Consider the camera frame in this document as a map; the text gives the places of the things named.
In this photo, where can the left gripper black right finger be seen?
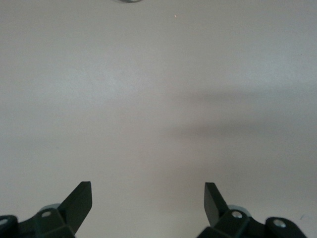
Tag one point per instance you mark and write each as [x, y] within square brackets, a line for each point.
[215, 207]

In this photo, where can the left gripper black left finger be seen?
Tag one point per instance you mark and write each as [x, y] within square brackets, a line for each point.
[76, 208]

